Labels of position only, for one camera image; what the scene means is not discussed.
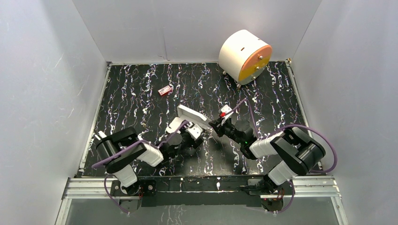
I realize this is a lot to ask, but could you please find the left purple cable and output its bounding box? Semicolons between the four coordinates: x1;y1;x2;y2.
92;119;190;215

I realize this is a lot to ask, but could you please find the white cylindrical drum orange face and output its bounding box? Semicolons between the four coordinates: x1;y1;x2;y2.
218;30;273;86

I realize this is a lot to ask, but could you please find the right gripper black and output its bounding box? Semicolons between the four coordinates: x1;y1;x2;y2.
208;117;244;146

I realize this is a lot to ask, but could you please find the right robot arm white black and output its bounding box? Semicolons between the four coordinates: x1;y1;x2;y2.
208;118;326;194

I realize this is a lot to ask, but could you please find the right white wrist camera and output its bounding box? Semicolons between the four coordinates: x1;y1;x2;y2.
219;105;233;125

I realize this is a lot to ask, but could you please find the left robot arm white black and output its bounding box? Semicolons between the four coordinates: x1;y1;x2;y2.
92;125;204;195

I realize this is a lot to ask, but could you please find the white cardboard box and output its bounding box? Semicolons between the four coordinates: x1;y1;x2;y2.
166;105;213;140

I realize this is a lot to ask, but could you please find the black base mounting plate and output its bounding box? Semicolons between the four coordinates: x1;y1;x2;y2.
105;175;295;213

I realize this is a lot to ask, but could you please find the purple cable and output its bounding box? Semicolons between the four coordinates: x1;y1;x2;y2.
230;98;338;215
92;119;190;215

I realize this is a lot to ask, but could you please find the aluminium frame rail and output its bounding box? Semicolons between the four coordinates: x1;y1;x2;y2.
55;176;349;225

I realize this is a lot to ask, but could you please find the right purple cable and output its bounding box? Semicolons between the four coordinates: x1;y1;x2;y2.
230;98;338;215

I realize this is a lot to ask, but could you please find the small red white packet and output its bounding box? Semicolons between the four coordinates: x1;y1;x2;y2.
158;85;173;97

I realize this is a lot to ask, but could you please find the small white plastic bracket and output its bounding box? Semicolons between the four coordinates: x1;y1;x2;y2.
94;131;107;143

